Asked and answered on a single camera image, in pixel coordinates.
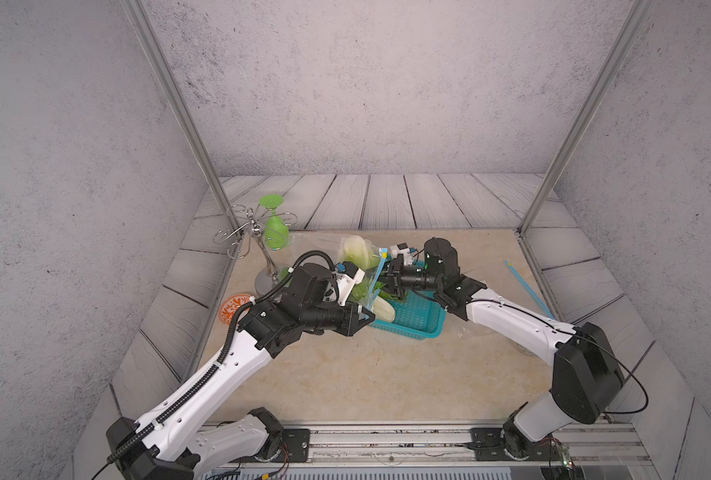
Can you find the clear zipper bag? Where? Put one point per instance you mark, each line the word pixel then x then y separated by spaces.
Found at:
pixel 330 244

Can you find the chinese cabbage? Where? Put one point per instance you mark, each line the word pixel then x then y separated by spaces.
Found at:
pixel 382 309
pixel 369 286
pixel 359 251

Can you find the teal plastic basket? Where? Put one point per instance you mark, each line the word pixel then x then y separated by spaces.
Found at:
pixel 417 317

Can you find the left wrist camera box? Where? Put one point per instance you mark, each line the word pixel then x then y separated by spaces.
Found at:
pixel 347 275

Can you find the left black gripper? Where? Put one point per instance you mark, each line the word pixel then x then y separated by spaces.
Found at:
pixel 350 320

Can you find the orange patterned small dish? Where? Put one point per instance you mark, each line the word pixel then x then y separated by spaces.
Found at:
pixel 230 305

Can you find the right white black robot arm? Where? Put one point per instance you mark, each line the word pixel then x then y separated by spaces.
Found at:
pixel 586 377

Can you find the green plastic goblet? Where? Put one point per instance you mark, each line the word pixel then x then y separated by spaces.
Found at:
pixel 276 229

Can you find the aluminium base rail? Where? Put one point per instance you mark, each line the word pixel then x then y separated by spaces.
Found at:
pixel 567 453

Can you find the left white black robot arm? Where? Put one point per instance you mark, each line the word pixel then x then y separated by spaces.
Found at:
pixel 170 442

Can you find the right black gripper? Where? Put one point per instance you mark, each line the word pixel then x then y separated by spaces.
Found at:
pixel 394 277

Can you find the left metal frame post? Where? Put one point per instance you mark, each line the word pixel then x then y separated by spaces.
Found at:
pixel 139 20

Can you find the right metal frame post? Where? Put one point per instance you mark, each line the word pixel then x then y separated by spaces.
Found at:
pixel 631 28

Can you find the metal frame post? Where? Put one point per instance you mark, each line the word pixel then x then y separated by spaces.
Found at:
pixel 631 28
pixel 139 20

